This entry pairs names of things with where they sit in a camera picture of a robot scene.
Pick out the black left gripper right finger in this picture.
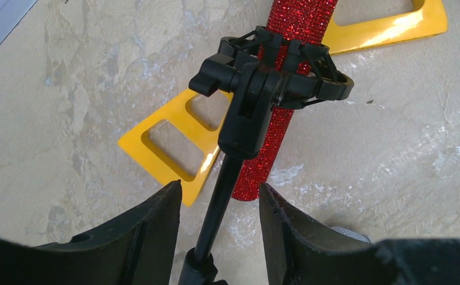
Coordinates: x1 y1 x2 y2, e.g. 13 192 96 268
259 184 460 284

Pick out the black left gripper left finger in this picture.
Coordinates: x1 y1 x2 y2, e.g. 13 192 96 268
0 180 182 284

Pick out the black tripod shock-mount stand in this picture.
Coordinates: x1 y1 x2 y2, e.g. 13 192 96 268
179 26 354 284

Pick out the red glitter microphone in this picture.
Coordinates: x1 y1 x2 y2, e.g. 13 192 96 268
231 0 337 201

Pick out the white toy microphone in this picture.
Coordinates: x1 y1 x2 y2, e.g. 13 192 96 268
331 226 372 243

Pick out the yellow triangle block left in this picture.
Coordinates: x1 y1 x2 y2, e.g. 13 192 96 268
118 90 233 207

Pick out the yellow triangle block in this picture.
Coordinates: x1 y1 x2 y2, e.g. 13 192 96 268
322 0 448 55
118 90 233 207

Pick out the yellow triangle block right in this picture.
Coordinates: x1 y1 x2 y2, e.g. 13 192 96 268
322 0 448 55

